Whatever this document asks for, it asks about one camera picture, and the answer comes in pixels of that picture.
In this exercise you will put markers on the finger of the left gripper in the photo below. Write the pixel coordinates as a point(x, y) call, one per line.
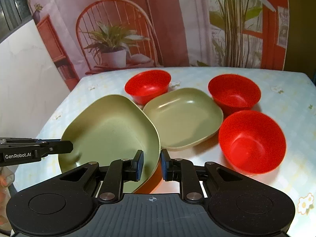
point(51, 147)

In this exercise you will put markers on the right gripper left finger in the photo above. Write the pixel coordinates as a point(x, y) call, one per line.
point(116, 174)

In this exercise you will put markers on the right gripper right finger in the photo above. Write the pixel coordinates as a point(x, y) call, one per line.
point(182, 171)

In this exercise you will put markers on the orange square plate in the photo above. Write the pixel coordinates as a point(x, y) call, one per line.
point(152, 182)

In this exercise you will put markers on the green square plate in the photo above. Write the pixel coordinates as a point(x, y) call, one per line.
point(184, 118)
point(113, 127)

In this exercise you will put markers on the red bowl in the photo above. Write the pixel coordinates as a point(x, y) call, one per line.
point(252, 142)
point(234, 93)
point(148, 85)

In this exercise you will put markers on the person's left hand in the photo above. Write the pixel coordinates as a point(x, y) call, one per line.
point(5, 225)

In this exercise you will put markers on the printed room backdrop cloth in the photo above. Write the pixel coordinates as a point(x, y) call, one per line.
point(86, 37)

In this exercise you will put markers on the floral checked tablecloth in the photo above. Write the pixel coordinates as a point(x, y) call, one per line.
point(287, 97)

